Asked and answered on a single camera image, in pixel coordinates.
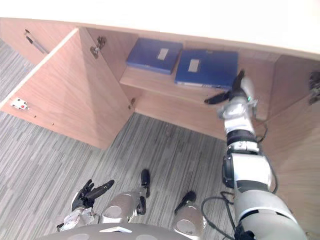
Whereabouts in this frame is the white magnetic door catch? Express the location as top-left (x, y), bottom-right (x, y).
top-left (10, 97), bottom-right (30, 111)

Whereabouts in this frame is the silver robot right leg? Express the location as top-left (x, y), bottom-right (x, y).
top-left (172, 190), bottom-right (207, 238)

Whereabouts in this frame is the wooden cabinet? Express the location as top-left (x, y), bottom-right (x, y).
top-left (0, 16), bottom-right (320, 141)

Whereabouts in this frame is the grey robot torso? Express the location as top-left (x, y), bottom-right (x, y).
top-left (33, 222), bottom-right (187, 240)

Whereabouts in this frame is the blue folder with grey label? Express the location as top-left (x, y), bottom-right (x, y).
top-left (125, 37), bottom-right (183, 76)
top-left (174, 49), bottom-right (239, 90)

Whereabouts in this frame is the silver bar door handle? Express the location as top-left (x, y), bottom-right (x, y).
top-left (23, 29), bottom-right (50, 55)

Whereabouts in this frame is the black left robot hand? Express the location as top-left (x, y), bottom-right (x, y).
top-left (71, 178), bottom-right (115, 212)

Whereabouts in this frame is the silver robot leg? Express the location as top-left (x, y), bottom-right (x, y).
top-left (99, 168), bottom-right (151, 225)
top-left (172, 190), bottom-right (207, 238)

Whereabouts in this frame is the silver robot left leg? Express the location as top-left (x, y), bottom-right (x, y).
top-left (99, 168), bottom-right (151, 225)

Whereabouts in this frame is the wooden cabinet door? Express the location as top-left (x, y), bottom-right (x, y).
top-left (0, 27), bottom-right (137, 150)
top-left (252, 92), bottom-right (320, 240)

